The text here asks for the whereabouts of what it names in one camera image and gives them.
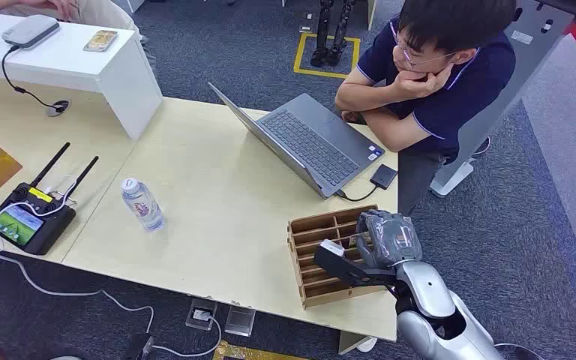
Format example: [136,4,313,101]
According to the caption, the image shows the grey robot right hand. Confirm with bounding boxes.
[355,208,424,272]

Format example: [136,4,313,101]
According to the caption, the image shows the person's right hand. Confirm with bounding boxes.
[392,64,454,101]

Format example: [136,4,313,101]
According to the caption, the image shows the person's left hand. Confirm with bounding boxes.
[340,109,368,126]

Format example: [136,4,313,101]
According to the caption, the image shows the person's eyeglasses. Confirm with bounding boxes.
[388,20,461,69]

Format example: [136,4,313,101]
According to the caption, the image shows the wooden slotted card holder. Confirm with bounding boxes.
[286,204,389,310]

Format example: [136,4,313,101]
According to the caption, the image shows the patterned card on shelf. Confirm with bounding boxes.
[82,29,119,54]

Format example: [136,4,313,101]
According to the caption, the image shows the seated person in beige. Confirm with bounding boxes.
[0,0,143,37]

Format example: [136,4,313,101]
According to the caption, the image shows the grey open laptop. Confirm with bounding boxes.
[207,82,387,200]

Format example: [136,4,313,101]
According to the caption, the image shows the yellow floor tape square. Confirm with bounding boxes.
[293,32,362,80]

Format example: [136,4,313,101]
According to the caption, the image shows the black external drive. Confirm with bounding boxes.
[369,163,399,191]

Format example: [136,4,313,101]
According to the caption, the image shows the background humanoid robot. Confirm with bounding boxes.
[310,0,358,68]

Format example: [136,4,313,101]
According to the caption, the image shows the grey gantry column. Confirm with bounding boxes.
[429,0,576,199]

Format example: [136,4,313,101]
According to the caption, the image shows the white table foot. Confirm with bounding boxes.
[337,331,379,356]

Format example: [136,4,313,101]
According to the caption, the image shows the empty floor socket box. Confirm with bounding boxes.
[223,304,258,338]

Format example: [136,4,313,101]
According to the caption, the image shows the yellow floor plate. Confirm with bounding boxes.
[212,340,310,360]

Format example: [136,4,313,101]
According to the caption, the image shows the floor socket with plug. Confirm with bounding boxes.
[184,297,219,332]

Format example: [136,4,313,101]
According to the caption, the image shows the clear plastic water bottle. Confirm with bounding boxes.
[121,177,167,233]

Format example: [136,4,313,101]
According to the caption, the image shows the black floor object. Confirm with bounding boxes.
[122,333,155,360]

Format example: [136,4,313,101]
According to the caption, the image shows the white desk riser shelf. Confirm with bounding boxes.
[0,12,164,142]

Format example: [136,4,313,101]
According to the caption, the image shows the grey flat device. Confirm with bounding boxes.
[1,14,62,50]

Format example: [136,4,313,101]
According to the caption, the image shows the black router with antennas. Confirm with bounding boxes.
[0,142,101,257]

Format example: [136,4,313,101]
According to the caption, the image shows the black drive cable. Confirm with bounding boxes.
[336,184,380,203]

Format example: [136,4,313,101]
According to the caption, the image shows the white socket cable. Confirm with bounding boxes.
[151,313,224,360]

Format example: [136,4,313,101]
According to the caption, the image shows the grey desk cable grommet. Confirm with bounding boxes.
[46,99,72,119]

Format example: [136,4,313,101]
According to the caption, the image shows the long white cable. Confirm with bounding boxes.
[0,175,155,335]

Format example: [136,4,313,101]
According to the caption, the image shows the black device cable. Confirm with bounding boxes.
[0,45,69,113]

